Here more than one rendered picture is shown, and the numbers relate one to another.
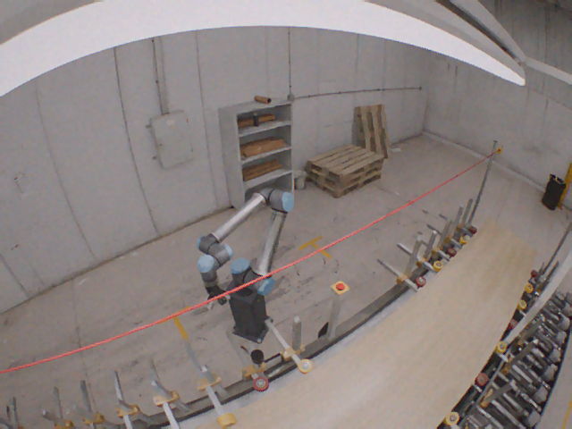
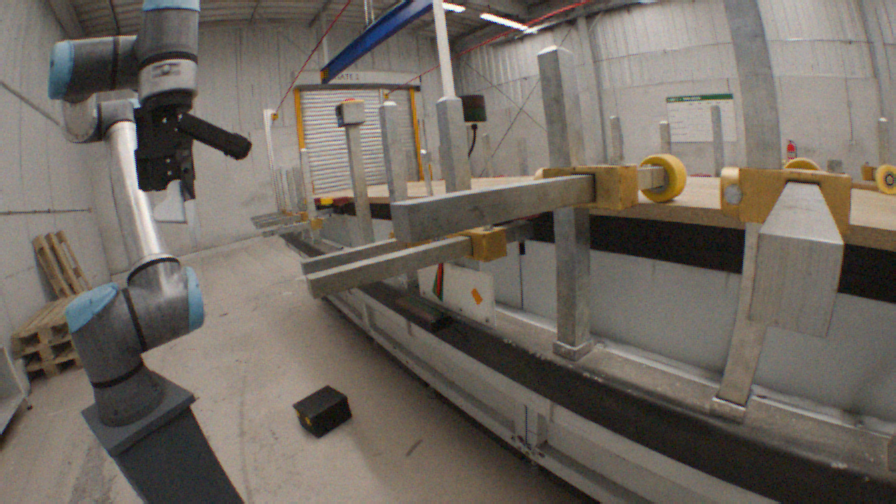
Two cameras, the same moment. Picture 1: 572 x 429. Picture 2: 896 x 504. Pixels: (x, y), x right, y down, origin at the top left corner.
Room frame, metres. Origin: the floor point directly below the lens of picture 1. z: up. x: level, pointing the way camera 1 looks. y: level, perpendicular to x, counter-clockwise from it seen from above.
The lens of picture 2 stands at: (0.63, 0.84, 0.98)
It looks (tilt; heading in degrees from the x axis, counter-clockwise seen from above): 13 degrees down; 269
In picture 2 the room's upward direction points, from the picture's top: 7 degrees counter-clockwise
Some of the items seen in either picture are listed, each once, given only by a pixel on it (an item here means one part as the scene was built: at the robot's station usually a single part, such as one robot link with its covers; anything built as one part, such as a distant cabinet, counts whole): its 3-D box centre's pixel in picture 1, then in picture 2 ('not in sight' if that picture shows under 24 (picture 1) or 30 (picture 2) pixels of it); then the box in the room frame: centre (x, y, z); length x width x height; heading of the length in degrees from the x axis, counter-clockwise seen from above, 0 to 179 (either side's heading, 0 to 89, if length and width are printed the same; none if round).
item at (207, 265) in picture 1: (207, 268); (168, 33); (0.97, 0.42, 1.25); 0.10 x 0.09 x 0.12; 144
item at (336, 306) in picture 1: (333, 318); (360, 197); (0.85, -0.26, 0.93); 0.05 x 0.05 x 0.45; 32
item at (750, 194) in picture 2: (166, 399); (785, 196); (0.31, 0.62, 0.95); 0.14 x 0.06 x 0.05; 122
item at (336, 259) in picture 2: (285, 346); (393, 247); (0.73, 0.02, 0.82); 0.44 x 0.03 x 0.04; 32
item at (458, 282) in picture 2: (262, 368); (450, 287); (0.62, 0.16, 0.75); 0.26 x 0.01 x 0.10; 122
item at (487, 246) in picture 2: (254, 370); (472, 240); (0.57, 0.19, 0.85); 0.14 x 0.06 x 0.05; 122
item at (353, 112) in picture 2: (339, 291); (350, 115); (0.85, -0.26, 1.18); 0.07 x 0.07 x 0.08; 32
